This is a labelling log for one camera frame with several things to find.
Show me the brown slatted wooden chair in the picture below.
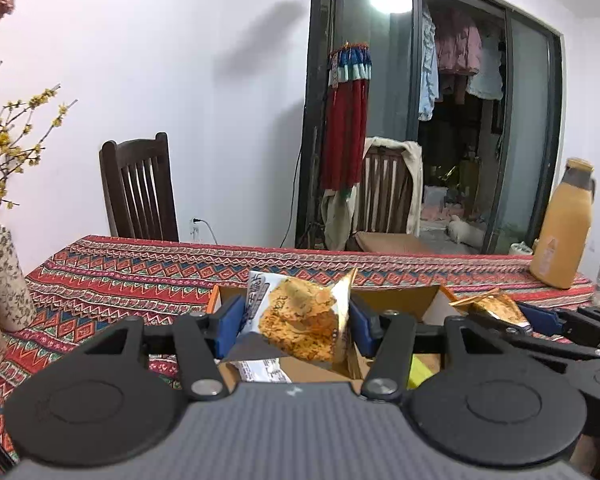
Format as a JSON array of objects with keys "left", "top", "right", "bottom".
[{"left": 352, "top": 137, "right": 423, "bottom": 253}]

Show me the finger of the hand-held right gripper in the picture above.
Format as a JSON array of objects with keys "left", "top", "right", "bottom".
[
  {"left": 467, "top": 314, "right": 600, "bottom": 361},
  {"left": 520, "top": 305, "right": 600, "bottom": 346}
]

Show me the black framed glass door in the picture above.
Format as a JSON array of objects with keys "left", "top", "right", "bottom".
[{"left": 296, "top": 0, "right": 566, "bottom": 256}]

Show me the white fluffy bundle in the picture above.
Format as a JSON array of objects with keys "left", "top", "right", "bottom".
[{"left": 446, "top": 215, "right": 487, "bottom": 245}]

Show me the pink jacket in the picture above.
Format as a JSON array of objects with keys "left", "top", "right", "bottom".
[{"left": 437, "top": 10, "right": 482, "bottom": 76}]

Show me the white labelled packet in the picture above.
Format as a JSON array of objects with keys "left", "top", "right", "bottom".
[{"left": 229, "top": 357, "right": 293, "bottom": 385}]

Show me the beige garment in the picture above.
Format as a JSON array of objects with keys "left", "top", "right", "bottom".
[{"left": 364, "top": 136, "right": 424, "bottom": 237}]

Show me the white hanging garment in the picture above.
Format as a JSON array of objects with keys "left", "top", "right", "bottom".
[{"left": 466, "top": 47, "right": 504, "bottom": 101}]

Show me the black cable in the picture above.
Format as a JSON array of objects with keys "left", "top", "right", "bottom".
[{"left": 279, "top": 105, "right": 306, "bottom": 248}]

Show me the beige hanging cloth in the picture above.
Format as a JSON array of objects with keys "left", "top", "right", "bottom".
[{"left": 321, "top": 185, "right": 359, "bottom": 251}]

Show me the red tassel hanging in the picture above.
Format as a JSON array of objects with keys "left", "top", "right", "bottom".
[{"left": 320, "top": 42, "right": 372, "bottom": 192}]

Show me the gold noodle snack packet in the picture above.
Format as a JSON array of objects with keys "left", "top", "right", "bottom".
[{"left": 237, "top": 267, "right": 359, "bottom": 367}]

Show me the cardboard box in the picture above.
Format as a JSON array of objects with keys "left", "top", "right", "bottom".
[{"left": 206, "top": 282, "right": 468, "bottom": 396}]

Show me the dark wooden chair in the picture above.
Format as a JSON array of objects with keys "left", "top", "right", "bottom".
[{"left": 99, "top": 132, "right": 180, "bottom": 242}]

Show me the leaf print vase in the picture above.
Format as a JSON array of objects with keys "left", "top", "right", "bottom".
[{"left": 0, "top": 207, "right": 38, "bottom": 332}]

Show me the light blue shirt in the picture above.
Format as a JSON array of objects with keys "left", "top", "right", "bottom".
[{"left": 418, "top": 5, "right": 440, "bottom": 122}]

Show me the brown seat cushion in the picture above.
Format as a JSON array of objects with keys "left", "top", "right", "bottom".
[{"left": 354, "top": 231, "right": 433, "bottom": 253}]

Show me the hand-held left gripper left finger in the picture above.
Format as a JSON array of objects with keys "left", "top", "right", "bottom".
[{"left": 77, "top": 294, "right": 246, "bottom": 401}]

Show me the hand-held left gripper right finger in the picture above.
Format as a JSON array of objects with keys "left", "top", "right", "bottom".
[{"left": 347, "top": 295, "right": 511, "bottom": 403}]

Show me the gold foil snack packet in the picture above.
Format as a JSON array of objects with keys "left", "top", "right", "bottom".
[{"left": 450, "top": 294, "right": 528, "bottom": 328}]

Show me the person's right forearm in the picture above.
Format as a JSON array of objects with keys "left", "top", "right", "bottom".
[{"left": 572, "top": 434, "right": 600, "bottom": 478}]

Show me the yellow-green packet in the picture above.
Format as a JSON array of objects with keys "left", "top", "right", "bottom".
[{"left": 407, "top": 355, "right": 438, "bottom": 391}]

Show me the yellow thermos bottle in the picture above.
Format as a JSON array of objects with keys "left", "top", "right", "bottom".
[{"left": 529, "top": 158, "right": 597, "bottom": 289}]

